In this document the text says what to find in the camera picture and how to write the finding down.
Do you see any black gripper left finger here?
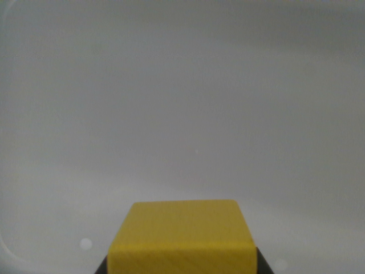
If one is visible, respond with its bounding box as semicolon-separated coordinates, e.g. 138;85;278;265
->
94;255;110;274

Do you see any yellow wooden cube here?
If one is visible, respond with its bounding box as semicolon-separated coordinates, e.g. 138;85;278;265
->
107;199;257;274

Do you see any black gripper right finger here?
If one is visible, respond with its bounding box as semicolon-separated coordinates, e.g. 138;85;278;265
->
254;246;275;274

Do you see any grey plastic bin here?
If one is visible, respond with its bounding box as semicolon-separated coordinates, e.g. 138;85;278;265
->
0;0;365;274

